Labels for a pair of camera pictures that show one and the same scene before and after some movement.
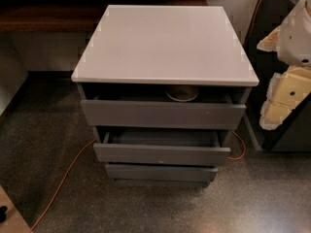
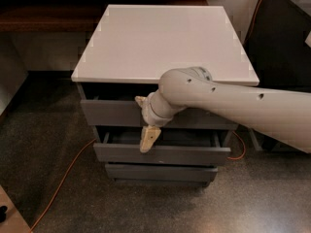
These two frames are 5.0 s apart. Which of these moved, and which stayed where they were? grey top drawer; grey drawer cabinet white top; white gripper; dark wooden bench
Moved: white gripper
Stayed: dark wooden bench; grey top drawer; grey drawer cabinet white top
